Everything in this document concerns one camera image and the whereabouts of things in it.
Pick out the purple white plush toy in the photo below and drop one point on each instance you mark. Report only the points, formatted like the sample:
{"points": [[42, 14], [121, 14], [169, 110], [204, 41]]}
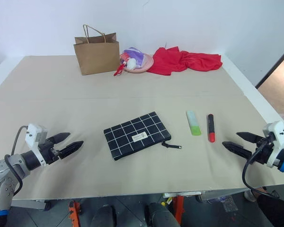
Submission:
{"points": [[132, 57]]}

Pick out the red cloth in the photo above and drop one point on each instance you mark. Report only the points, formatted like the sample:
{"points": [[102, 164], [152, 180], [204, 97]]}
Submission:
{"points": [[187, 61]]}

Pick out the black checked zipper pouch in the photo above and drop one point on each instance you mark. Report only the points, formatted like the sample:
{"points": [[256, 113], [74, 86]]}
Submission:
{"points": [[137, 136]]}

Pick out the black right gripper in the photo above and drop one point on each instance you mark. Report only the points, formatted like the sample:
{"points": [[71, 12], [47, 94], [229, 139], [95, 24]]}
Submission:
{"points": [[262, 149]]}

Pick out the green white eraser stick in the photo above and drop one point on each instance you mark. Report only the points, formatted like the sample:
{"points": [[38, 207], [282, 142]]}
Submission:
{"points": [[193, 123]]}

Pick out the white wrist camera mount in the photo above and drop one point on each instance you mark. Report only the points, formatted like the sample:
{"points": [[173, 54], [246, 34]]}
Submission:
{"points": [[278, 138], [34, 136]]}

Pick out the red black marker pen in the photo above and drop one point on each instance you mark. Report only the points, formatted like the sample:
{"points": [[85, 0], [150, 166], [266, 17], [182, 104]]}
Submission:
{"points": [[211, 128]]}

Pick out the pink plate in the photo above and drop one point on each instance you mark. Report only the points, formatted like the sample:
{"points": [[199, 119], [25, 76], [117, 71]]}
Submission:
{"points": [[142, 64]]}

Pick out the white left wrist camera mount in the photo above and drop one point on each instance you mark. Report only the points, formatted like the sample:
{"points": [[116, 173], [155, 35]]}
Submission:
{"points": [[34, 136]]}

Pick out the dark rounded robot foot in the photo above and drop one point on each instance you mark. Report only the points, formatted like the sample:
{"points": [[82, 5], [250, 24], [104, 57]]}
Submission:
{"points": [[103, 216], [162, 216]]}

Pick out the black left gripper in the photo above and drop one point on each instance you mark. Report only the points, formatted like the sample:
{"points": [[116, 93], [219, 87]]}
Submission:
{"points": [[49, 150]]}

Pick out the red ribbon charm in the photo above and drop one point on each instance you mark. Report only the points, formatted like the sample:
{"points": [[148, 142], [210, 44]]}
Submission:
{"points": [[119, 69]]}

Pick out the orange clamp stand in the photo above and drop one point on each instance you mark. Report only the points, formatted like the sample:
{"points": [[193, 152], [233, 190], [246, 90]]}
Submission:
{"points": [[73, 211], [179, 208]]}

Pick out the brown paper bag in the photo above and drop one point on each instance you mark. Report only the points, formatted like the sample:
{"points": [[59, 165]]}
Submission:
{"points": [[97, 55]]}

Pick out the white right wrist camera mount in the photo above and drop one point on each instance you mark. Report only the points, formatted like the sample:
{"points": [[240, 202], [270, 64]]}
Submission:
{"points": [[278, 138]]}

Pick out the person's white shoe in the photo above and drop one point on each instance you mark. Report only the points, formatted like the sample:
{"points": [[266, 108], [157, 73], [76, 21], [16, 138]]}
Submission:
{"points": [[250, 195]]}

